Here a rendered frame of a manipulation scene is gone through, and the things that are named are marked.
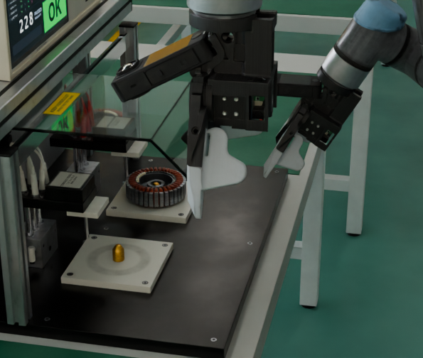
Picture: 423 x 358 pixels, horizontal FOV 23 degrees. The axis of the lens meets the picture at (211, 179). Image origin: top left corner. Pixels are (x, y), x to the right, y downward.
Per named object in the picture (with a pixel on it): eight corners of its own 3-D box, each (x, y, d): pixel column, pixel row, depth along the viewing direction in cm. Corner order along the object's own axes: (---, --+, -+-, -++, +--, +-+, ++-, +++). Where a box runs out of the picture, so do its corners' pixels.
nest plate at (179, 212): (204, 188, 199) (204, 182, 199) (185, 224, 186) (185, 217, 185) (129, 181, 202) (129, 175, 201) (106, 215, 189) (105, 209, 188)
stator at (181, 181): (193, 187, 197) (193, 169, 195) (175, 212, 187) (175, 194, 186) (138, 180, 200) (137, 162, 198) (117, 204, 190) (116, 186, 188)
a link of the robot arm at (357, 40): (419, 26, 167) (376, 6, 164) (380, 79, 173) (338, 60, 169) (405, 4, 174) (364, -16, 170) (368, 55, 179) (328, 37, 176)
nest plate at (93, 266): (173, 248, 178) (173, 242, 177) (150, 293, 164) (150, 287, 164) (89, 239, 181) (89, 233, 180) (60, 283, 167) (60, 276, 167)
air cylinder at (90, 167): (101, 187, 199) (100, 161, 197) (89, 204, 193) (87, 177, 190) (76, 185, 200) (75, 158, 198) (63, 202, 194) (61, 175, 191)
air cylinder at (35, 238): (58, 247, 178) (56, 219, 176) (43, 268, 172) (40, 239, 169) (30, 243, 179) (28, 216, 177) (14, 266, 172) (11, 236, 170)
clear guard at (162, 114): (224, 118, 169) (224, 84, 166) (190, 180, 148) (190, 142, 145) (35, 103, 175) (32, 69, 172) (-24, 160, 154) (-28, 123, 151)
